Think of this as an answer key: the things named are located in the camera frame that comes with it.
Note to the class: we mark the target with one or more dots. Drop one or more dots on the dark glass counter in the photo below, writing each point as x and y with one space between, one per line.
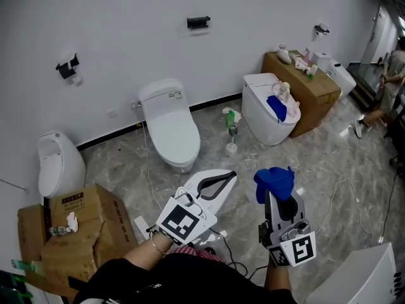
367 81

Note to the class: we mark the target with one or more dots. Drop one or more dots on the white plastic toy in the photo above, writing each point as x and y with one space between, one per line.
300 63

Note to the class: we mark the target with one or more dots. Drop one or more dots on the white rectangular appliance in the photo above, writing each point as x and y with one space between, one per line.
354 277

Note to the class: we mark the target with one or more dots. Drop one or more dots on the green plastic bottle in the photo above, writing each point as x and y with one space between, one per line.
230 117

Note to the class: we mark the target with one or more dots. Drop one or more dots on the person in black shirt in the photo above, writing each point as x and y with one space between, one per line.
190 283

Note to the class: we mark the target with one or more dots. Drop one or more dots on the clear plastic water bottle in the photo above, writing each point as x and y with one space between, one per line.
58 230

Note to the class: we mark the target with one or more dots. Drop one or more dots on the white power strip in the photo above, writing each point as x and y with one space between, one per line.
140 224

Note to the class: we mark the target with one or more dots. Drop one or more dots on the person's red checked trousers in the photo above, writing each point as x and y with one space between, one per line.
196 254

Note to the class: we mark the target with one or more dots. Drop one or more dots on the white tankless smart toilet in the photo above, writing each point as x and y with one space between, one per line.
262 119

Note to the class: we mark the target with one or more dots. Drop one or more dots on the small wall paper roll holder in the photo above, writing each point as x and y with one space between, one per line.
321 29

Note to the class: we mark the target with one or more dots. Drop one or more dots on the blue knitted cleaning cloth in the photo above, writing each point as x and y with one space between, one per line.
273 182

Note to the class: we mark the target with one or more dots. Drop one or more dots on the clear bottle pale green cap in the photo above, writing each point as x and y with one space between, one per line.
283 92

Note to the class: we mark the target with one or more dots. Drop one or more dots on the white urinal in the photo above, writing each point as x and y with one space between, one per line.
60 166

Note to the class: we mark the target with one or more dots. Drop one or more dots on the large brown cardboard box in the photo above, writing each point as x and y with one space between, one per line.
307 90

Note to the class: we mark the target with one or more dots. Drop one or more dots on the torn brown cardboard box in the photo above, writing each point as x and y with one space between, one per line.
82 245

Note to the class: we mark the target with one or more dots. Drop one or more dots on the black wall paper holder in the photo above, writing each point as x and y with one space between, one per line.
68 66

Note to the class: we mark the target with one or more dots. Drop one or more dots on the white toilet with tank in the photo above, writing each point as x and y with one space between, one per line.
172 128

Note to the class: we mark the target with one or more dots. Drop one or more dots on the person's right forearm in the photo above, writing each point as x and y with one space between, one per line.
277 277

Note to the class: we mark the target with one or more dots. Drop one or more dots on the crumpled white tissue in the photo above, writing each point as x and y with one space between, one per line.
72 222

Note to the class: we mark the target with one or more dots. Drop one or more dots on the clear bottle green base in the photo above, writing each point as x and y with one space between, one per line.
313 71

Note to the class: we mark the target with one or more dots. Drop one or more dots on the blue folded towel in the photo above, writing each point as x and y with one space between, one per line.
276 108

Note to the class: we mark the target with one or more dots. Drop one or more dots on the black wall shelf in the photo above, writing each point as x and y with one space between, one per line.
197 22

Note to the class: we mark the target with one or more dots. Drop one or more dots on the white plush toy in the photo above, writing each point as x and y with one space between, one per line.
284 55

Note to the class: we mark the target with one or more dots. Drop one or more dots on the crumpled white paper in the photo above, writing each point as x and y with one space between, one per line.
238 116

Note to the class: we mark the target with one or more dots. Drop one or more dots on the white toilet with black button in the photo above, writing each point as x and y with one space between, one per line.
343 78

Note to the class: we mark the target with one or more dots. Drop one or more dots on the green plastic packaging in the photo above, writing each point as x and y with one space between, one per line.
27 266

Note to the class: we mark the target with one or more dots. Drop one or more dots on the white door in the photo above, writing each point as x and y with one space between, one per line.
376 36

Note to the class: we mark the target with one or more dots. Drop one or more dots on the person's left forearm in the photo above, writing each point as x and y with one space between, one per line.
145 252

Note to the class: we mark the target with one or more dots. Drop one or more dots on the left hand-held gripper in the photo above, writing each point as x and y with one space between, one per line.
177 223

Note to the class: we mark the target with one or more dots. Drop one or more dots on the pink spray bottle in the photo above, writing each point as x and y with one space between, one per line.
307 54

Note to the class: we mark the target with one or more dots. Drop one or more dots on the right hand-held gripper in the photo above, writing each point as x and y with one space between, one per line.
297 249

